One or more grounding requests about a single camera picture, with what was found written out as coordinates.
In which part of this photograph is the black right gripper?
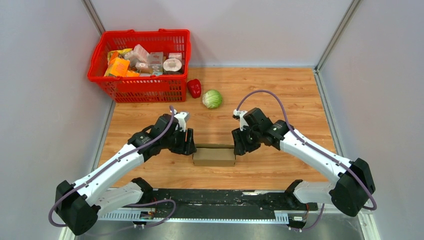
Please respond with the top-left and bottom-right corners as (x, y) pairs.
(231, 125), (262, 156)

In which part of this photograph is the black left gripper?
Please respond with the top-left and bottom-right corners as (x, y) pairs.
(161, 126), (198, 156)

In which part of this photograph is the brown cardboard box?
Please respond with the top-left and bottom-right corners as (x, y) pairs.
(192, 143), (236, 167)

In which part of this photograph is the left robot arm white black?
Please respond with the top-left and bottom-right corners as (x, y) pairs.
(48, 110), (197, 236)

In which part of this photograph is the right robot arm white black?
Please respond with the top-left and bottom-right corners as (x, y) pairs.
(231, 107), (376, 217)

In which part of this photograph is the beige small box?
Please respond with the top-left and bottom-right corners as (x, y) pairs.
(148, 51), (164, 76)

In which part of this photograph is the orange snack box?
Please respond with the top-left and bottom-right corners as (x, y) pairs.
(103, 57), (130, 77)

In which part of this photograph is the green cabbage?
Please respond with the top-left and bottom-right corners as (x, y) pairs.
(202, 89), (223, 109)

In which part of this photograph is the red bell pepper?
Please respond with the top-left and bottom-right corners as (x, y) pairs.
(186, 78), (202, 99)

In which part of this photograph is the red plastic shopping basket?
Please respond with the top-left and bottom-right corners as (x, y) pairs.
(87, 28), (191, 103)

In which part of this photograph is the white tape roll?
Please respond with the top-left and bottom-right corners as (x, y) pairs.
(162, 58), (183, 75)

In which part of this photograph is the pink white carton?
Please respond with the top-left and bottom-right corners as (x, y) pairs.
(124, 44), (150, 66)

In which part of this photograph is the yellow snack packet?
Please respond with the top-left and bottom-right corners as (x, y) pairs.
(107, 48), (133, 62)

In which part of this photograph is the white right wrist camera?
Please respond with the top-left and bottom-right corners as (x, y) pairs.
(232, 109), (249, 131)

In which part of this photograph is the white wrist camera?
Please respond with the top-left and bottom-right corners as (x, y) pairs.
(232, 109), (249, 131)
(174, 110), (190, 132)

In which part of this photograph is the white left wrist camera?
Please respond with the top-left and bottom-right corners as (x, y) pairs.
(174, 110), (190, 132)

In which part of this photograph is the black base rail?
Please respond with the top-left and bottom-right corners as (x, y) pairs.
(74, 188), (372, 229)

